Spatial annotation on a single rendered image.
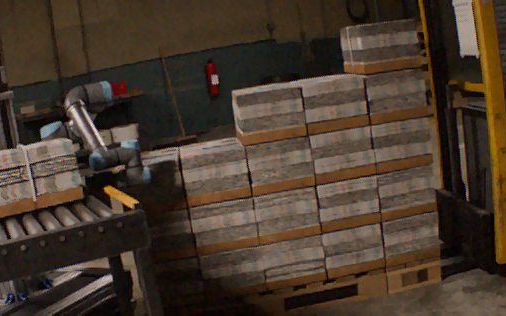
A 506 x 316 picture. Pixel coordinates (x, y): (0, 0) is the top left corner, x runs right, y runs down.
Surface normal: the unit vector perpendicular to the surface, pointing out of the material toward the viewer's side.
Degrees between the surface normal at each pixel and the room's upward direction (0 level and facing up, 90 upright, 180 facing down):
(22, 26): 90
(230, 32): 90
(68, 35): 90
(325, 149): 90
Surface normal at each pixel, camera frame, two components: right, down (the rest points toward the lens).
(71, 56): 0.43, 0.09
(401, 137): 0.12, 0.14
